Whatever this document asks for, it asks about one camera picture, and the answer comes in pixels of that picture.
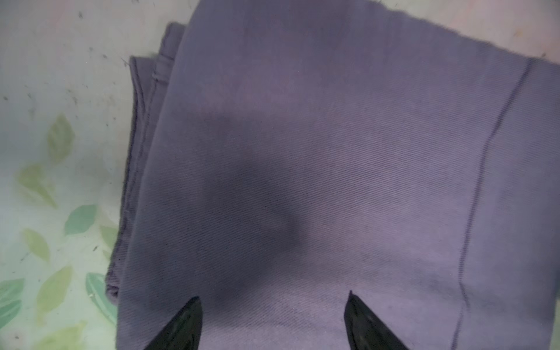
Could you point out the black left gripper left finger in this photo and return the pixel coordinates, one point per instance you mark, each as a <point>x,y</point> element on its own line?
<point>183,331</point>

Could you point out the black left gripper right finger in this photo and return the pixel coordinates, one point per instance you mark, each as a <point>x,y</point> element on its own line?
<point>365,330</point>

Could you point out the purple trousers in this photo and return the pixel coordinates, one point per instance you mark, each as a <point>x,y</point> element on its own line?
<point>285,153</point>

